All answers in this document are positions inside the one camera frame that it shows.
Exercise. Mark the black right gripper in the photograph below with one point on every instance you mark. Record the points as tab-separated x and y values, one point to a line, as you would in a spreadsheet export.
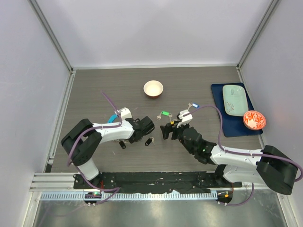
166	129

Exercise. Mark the black tag key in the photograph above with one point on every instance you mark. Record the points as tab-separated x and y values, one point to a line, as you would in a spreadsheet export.
150	141
122	144

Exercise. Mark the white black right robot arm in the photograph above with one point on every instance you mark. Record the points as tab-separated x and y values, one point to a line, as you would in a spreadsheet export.
268	166

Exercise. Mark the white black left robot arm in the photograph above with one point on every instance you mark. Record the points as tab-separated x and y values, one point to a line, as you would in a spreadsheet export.
84	138

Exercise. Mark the green tag key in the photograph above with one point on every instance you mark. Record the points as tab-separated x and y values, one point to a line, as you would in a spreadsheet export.
164	113

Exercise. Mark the black tag key on organizer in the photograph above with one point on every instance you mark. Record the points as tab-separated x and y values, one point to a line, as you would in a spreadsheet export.
122	144

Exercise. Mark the blue tag key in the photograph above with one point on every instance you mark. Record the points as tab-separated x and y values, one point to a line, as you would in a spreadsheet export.
192	105

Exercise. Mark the red bowl white inside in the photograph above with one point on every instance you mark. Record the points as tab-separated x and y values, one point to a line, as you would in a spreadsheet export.
153	89

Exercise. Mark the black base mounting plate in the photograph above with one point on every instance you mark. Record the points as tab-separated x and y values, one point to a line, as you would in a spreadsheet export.
161	182

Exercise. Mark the pale green rectangular plate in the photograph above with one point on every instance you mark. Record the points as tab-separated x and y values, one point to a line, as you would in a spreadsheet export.
235	100

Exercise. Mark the orange white patterned bowl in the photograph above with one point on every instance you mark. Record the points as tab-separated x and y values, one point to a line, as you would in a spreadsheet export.
254	120

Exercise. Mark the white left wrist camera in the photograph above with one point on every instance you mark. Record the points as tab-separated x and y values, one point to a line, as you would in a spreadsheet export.
125	113

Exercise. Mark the perforated cable duct strip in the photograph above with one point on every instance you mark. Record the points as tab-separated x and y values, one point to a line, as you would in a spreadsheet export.
94	196

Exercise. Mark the aluminium frame rail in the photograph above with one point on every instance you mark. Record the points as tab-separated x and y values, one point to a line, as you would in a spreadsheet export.
51	35

